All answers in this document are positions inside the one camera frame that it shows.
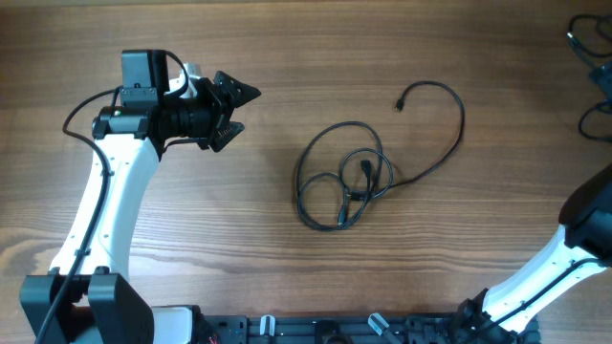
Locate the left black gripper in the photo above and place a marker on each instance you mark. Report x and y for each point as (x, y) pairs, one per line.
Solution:
(207, 91)

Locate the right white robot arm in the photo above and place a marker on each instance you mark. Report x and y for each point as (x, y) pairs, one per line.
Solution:
(580, 248)

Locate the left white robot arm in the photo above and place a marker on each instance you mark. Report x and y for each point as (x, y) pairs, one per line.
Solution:
(86, 296)

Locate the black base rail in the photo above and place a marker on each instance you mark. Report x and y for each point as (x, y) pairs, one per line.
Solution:
(420, 328)

